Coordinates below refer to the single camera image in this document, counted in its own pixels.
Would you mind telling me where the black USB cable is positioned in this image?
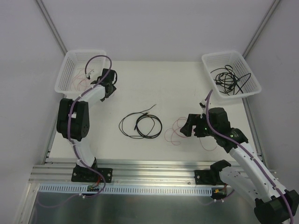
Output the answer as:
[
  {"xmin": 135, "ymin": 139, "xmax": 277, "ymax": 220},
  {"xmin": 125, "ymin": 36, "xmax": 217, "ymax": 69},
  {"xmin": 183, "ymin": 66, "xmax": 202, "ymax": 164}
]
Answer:
[{"xmin": 210, "ymin": 70, "xmax": 252, "ymax": 96}]

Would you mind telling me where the thin black cable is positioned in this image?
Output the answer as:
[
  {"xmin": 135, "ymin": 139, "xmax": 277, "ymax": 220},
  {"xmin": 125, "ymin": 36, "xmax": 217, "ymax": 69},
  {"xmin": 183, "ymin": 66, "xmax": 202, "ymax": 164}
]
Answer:
[{"xmin": 224, "ymin": 64, "xmax": 243, "ymax": 94}]

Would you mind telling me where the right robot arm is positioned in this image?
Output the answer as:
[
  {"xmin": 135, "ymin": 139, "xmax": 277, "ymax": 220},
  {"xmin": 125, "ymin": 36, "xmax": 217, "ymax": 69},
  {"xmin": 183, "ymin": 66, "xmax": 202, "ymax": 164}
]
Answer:
[{"xmin": 180, "ymin": 107, "xmax": 299, "ymax": 224}]

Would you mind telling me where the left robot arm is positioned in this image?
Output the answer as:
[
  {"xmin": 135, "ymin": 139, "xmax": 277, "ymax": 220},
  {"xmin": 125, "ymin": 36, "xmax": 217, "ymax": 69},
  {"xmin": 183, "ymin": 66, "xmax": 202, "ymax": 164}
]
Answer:
[{"xmin": 57, "ymin": 69, "xmax": 118, "ymax": 182}]

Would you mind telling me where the left white plastic basket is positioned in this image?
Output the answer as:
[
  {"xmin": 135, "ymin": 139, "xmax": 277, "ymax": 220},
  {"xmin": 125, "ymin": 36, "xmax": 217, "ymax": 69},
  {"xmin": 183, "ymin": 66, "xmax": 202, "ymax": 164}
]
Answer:
[{"xmin": 55, "ymin": 49, "xmax": 107, "ymax": 99}]

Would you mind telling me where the white plastic basket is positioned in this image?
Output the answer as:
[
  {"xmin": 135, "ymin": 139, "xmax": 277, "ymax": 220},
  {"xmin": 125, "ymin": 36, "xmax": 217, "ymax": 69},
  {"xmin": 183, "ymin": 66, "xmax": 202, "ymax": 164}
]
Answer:
[
  {"xmin": 55, "ymin": 49, "xmax": 107, "ymax": 99},
  {"xmin": 201, "ymin": 51, "xmax": 262, "ymax": 101}
]

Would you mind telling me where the right white plastic basket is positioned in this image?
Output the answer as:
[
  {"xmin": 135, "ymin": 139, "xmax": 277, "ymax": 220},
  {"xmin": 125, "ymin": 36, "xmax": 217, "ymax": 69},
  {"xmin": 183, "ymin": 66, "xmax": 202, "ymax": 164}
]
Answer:
[{"xmin": 201, "ymin": 51, "xmax": 262, "ymax": 101}]

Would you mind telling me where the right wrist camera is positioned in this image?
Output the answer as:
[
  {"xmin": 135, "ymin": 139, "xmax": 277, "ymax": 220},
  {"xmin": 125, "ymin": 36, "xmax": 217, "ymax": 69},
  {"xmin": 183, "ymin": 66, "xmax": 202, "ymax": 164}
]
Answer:
[{"xmin": 199, "ymin": 99, "xmax": 208, "ymax": 114}]

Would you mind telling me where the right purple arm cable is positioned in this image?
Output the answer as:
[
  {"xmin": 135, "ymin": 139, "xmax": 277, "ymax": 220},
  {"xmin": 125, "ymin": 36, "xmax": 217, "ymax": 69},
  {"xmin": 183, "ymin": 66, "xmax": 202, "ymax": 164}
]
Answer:
[{"xmin": 205, "ymin": 90, "xmax": 295, "ymax": 224}]

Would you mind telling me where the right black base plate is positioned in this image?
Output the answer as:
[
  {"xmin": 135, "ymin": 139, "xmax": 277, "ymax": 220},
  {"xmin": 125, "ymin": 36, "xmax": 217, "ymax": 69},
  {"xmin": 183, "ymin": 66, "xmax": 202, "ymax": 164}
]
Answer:
[{"xmin": 194, "ymin": 170, "xmax": 225, "ymax": 186}]

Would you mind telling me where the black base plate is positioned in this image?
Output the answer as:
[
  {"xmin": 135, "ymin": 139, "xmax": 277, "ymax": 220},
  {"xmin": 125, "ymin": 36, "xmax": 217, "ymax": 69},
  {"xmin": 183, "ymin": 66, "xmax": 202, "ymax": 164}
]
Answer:
[
  {"xmin": 194, "ymin": 170, "xmax": 225, "ymax": 186},
  {"xmin": 71, "ymin": 166, "xmax": 113, "ymax": 183}
]

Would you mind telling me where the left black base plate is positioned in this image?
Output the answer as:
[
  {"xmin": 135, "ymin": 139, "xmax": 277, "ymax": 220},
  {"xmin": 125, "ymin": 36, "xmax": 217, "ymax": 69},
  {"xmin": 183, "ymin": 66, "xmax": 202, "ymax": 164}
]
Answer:
[{"xmin": 71, "ymin": 166, "xmax": 113, "ymax": 183}]

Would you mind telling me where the white slotted cable duct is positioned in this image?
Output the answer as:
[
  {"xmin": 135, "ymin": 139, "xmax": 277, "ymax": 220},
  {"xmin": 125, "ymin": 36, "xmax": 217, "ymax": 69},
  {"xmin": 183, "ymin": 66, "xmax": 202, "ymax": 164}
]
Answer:
[{"xmin": 38, "ymin": 184, "xmax": 212, "ymax": 196}]

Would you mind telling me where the aluminium mounting rail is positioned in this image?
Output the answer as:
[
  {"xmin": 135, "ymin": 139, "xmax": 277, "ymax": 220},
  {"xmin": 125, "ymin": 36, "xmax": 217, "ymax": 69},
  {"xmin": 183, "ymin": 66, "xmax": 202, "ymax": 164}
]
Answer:
[{"xmin": 29, "ymin": 158, "xmax": 212, "ymax": 186}]

